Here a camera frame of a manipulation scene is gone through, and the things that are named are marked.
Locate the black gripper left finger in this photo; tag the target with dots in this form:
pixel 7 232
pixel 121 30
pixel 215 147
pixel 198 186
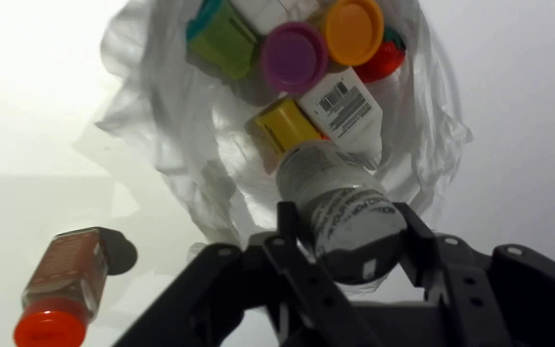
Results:
pixel 225 296

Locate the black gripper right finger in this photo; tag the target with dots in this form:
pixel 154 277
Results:
pixel 481 302

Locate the white pill bottle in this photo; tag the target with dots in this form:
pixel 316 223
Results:
pixel 347 213

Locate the spice jar with red lid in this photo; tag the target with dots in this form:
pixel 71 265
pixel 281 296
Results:
pixel 57 290

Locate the yellow tub red-orange lid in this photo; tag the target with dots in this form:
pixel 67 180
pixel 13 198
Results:
pixel 283 126

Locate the yellow tub orange lid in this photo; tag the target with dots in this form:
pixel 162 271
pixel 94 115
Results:
pixel 352 32

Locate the white translucent plastic bag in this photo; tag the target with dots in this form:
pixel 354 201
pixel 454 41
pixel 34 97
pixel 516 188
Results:
pixel 181 128

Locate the green tub teal lid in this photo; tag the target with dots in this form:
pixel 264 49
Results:
pixel 225 40

